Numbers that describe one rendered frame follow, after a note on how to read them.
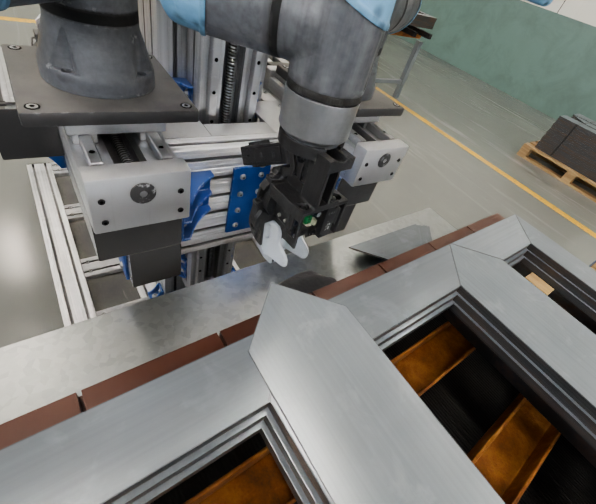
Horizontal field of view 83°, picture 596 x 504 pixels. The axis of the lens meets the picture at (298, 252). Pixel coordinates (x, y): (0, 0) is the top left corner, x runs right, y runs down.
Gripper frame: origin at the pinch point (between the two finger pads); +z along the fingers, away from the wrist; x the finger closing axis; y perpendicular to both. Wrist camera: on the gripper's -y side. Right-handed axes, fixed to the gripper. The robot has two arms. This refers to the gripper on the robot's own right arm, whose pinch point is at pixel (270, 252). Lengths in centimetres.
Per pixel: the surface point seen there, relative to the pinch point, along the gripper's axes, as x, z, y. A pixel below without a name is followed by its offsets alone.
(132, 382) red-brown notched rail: -22.2, 9.6, 4.2
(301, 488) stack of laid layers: -11.6, 9.7, 25.6
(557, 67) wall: 733, 35, -174
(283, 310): -0.9, 6.0, 6.6
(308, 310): 2.6, 6.1, 8.5
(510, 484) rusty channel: 24, 26, 47
